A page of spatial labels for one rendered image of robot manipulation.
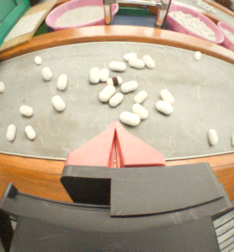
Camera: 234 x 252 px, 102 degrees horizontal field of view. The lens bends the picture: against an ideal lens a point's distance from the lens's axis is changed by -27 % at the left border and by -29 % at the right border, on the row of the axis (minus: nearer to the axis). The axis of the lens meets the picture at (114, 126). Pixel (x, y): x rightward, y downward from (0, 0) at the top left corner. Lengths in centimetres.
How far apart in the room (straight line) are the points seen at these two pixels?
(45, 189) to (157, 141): 23
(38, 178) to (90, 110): 17
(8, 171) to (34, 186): 7
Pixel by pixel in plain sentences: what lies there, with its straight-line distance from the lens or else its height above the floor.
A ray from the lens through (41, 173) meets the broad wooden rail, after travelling 25.
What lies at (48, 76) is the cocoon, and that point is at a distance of 32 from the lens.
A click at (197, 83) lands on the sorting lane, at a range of 36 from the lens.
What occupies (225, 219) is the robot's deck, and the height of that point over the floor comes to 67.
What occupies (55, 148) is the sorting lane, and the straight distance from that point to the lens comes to 27.
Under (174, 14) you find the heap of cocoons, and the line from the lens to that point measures 66.
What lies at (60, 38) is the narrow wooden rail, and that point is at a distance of 40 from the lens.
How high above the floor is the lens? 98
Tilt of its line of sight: 76 degrees down
